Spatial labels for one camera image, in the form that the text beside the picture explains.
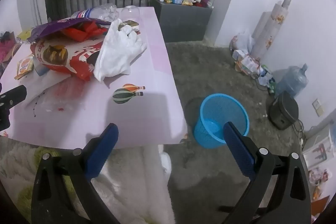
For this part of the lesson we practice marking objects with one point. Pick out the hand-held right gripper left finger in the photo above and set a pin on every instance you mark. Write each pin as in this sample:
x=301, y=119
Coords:
x=102, y=153

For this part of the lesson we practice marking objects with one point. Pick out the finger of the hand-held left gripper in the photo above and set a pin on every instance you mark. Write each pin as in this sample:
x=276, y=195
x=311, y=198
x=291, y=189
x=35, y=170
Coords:
x=4, y=117
x=15, y=94

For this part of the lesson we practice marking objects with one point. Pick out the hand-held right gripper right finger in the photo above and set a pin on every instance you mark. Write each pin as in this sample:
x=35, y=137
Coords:
x=239, y=150

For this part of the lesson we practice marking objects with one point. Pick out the blue plastic wastebasket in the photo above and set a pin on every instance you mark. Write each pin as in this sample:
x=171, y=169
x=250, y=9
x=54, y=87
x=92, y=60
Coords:
x=210, y=108

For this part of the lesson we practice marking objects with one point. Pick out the large red snack bag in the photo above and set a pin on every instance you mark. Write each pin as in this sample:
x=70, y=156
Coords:
x=78, y=56

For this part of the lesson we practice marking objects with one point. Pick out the purple snack bag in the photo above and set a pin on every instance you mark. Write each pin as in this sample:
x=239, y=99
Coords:
x=52, y=27

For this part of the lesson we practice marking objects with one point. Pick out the orange snack packet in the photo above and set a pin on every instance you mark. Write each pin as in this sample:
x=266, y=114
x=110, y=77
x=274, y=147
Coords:
x=25, y=66

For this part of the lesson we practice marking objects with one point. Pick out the clear plastic sheet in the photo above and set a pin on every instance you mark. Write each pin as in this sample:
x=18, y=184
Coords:
x=44, y=90

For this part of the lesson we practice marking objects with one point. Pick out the black floor appliance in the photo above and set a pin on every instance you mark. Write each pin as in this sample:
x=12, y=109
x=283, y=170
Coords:
x=283, y=111

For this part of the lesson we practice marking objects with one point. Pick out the white carton box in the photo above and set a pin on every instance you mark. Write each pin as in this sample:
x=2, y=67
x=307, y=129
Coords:
x=317, y=148

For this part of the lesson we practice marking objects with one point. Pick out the pile of cartons and packaging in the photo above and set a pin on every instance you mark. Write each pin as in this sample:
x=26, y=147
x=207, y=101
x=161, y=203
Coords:
x=249, y=66

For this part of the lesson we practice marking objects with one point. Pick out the blue water jug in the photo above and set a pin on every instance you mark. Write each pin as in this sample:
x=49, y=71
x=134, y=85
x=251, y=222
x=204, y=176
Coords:
x=291, y=81

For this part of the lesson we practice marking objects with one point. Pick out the red plastic wrapper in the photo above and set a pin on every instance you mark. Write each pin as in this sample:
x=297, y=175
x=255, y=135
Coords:
x=78, y=32

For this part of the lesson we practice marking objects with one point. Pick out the white plastic bag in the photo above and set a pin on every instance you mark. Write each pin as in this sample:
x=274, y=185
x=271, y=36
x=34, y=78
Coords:
x=242, y=41

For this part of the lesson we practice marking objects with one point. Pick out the clear plastic bottle blue label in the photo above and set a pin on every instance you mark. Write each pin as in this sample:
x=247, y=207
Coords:
x=89, y=13

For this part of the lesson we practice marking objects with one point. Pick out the printed paper roll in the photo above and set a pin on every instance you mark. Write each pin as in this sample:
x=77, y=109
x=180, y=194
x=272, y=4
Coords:
x=270, y=27

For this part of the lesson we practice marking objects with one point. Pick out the grey cabinet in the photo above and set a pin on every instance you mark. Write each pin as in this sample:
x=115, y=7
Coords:
x=181, y=22

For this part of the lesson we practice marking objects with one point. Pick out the wall socket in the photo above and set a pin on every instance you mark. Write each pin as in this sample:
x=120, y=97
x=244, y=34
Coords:
x=318, y=107

